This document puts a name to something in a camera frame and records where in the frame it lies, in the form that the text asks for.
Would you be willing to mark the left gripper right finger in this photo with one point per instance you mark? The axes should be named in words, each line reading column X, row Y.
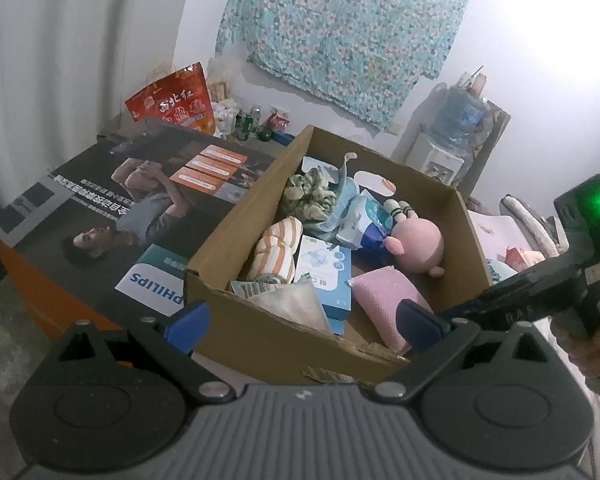
column 439, row 344

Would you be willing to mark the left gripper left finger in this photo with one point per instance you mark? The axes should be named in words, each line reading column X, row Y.
column 169, row 346

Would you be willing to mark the pink mesh sponge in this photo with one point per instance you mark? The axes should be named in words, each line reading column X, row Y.
column 379, row 292

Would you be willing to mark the pink plush doll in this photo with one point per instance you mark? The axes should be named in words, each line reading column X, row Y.
column 416, row 243

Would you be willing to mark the orange striped cloth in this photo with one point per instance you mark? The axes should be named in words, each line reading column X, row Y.
column 273, row 256

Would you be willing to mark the blue tissue pack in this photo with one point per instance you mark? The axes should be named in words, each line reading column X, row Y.
column 365, row 225

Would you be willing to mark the green floral cloth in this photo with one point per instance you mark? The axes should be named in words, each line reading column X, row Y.
column 308, row 197

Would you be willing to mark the light blue towel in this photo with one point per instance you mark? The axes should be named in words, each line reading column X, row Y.
column 339, row 182

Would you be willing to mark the pink wet wipes pack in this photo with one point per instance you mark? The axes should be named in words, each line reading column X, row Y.
column 522, row 259

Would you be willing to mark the person right hand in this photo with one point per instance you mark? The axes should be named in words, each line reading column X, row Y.
column 583, row 352

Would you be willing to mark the white striped blanket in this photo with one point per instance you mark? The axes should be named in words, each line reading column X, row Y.
column 544, row 234

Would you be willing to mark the philips printed cardboard box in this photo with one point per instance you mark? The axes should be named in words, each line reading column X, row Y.
column 108, row 235

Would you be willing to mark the blue white carton box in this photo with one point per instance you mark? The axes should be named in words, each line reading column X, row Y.
column 329, row 267

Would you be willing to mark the white water dispenser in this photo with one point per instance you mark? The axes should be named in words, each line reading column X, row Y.
column 433, row 160

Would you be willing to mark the blue water bottle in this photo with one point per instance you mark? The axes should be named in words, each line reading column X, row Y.
column 457, row 120

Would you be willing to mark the red snack bag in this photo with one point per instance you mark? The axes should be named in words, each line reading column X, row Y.
column 181, row 98

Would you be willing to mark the grey curtain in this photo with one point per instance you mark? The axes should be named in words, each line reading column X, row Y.
column 66, row 67

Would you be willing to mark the floral blue wall cloth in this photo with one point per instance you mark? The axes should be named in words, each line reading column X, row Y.
column 364, row 56

